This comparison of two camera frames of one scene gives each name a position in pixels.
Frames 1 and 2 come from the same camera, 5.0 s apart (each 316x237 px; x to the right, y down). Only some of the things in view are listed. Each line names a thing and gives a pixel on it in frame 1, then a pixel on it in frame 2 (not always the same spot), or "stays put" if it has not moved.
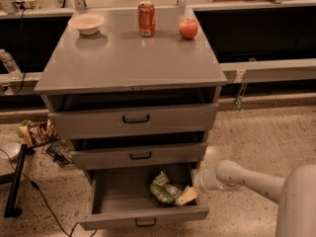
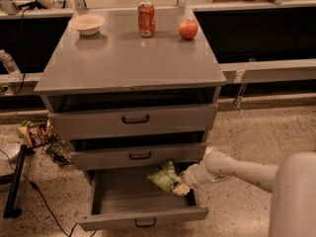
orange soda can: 146,19 stays put
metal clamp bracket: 240,77 stays put
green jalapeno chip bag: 164,192 -> 165,177
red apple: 188,29 stays put
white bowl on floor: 10,149 stays put
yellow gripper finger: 189,194 -> 182,189
